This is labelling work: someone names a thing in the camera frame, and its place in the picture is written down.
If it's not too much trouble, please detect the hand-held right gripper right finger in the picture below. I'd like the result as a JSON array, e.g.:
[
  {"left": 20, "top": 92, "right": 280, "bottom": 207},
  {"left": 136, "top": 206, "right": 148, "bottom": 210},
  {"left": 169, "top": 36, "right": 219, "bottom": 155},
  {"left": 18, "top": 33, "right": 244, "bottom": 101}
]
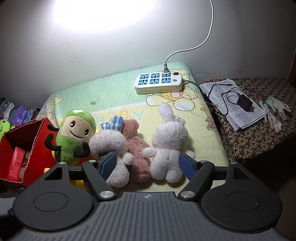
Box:
[{"left": 178, "top": 152, "right": 252, "bottom": 200}]

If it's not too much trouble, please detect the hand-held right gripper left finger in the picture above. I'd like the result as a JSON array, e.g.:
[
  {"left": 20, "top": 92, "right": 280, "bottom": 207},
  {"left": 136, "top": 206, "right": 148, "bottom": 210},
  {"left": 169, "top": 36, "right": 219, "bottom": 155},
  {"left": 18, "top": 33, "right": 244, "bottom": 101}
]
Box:
[{"left": 43, "top": 152, "right": 117, "bottom": 202}]

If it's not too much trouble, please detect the white plush with plaid ears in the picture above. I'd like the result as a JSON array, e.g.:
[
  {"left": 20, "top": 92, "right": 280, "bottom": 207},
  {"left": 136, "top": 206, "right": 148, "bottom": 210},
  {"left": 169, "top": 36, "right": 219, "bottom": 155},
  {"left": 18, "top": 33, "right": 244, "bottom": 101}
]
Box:
[{"left": 88, "top": 116, "right": 134, "bottom": 188}]

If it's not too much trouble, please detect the white bunny plush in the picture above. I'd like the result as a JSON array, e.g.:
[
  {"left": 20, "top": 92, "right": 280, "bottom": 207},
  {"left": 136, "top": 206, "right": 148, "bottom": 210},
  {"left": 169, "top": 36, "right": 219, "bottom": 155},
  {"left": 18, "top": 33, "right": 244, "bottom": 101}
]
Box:
[{"left": 142, "top": 102, "right": 196, "bottom": 183}]

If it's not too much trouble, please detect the brown teddy bear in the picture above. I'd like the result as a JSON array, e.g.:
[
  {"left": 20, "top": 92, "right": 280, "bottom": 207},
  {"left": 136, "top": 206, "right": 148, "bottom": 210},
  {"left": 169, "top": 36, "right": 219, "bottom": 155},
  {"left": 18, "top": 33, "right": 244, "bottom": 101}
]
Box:
[{"left": 121, "top": 119, "right": 152, "bottom": 182}]

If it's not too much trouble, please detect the green smiling plush toy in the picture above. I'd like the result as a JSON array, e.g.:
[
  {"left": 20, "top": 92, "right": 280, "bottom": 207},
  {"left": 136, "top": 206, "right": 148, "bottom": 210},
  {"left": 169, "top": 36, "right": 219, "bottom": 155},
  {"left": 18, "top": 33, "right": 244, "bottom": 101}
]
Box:
[{"left": 45, "top": 109, "right": 97, "bottom": 166}]

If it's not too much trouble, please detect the red cardboard box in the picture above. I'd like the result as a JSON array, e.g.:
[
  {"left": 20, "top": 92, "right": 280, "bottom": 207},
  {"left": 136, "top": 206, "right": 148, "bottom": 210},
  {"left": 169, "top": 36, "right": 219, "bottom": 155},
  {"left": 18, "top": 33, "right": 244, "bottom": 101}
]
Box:
[{"left": 0, "top": 117, "right": 58, "bottom": 187}]

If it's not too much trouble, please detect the floral cloth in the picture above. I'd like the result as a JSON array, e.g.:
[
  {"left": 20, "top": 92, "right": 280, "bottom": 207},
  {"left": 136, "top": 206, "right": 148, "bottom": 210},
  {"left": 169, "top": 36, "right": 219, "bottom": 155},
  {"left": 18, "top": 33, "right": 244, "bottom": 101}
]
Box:
[{"left": 200, "top": 77, "right": 296, "bottom": 165}]

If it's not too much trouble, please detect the stack of printed papers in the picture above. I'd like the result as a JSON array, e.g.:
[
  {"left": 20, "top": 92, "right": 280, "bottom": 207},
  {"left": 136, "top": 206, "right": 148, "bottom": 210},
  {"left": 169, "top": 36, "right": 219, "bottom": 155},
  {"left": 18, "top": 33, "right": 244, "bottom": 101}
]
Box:
[{"left": 199, "top": 79, "right": 265, "bottom": 132}]

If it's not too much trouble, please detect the printed bed sheet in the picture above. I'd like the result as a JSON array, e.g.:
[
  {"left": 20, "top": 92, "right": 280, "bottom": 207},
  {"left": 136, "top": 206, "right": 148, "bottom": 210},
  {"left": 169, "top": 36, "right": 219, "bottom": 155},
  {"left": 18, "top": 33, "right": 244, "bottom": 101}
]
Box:
[{"left": 38, "top": 61, "right": 229, "bottom": 186}]

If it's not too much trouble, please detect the white power strip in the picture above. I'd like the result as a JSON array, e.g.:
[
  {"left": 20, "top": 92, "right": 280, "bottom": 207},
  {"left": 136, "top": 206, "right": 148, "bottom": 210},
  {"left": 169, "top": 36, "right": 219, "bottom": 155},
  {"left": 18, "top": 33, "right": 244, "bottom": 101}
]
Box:
[{"left": 135, "top": 71, "right": 184, "bottom": 95}]

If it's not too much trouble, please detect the blue packet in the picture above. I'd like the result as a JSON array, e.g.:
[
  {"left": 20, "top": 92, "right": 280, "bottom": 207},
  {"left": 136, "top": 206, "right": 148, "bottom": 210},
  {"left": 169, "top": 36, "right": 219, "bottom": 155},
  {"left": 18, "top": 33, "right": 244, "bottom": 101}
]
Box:
[{"left": 24, "top": 108, "right": 43, "bottom": 121}]

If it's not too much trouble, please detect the red packet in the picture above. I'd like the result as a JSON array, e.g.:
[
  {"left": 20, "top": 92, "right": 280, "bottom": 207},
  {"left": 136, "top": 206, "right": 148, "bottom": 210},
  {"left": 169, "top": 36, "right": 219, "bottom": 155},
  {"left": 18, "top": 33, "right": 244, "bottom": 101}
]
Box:
[{"left": 6, "top": 147, "right": 26, "bottom": 182}]

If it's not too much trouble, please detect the white work glove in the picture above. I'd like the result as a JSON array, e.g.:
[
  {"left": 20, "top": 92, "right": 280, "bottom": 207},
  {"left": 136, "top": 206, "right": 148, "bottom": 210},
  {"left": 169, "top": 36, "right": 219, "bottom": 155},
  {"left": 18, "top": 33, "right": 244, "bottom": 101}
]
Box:
[
  {"left": 266, "top": 95, "right": 291, "bottom": 120},
  {"left": 258, "top": 100, "right": 282, "bottom": 133}
]

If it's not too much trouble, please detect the purple packet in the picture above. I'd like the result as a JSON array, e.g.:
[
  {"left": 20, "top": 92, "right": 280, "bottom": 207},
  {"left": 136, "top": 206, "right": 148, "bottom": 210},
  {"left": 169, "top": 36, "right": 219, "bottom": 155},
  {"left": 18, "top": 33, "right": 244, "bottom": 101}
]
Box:
[{"left": 10, "top": 106, "right": 29, "bottom": 126}]

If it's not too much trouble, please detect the patterned folded cloth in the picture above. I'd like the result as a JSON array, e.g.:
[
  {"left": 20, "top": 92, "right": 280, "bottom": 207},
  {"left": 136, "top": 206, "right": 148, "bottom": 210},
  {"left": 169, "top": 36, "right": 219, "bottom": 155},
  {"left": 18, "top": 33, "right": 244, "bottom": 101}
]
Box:
[{"left": 0, "top": 97, "right": 15, "bottom": 121}]

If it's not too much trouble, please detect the power strip cord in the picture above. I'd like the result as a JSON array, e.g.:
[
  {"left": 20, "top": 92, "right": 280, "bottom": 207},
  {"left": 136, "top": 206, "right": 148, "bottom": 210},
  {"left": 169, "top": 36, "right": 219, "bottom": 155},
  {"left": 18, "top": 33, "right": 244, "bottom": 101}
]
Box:
[{"left": 183, "top": 79, "right": 208, "bottom": 98}]

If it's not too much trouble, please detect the black charger with cable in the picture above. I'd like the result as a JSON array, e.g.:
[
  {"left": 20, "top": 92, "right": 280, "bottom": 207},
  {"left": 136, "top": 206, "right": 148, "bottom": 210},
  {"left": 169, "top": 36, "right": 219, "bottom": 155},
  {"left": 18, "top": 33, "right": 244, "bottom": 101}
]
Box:
[{"left": 209, "top": 83, "right": 256, "bottom": 115}]

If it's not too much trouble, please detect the white cable with plug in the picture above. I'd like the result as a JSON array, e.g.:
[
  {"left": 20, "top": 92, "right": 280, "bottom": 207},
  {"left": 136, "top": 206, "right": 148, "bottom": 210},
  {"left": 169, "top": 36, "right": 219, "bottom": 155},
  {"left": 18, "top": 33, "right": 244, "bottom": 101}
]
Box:
[{"left": 163, "top": 0, "right": 214, "bottom": 74}]

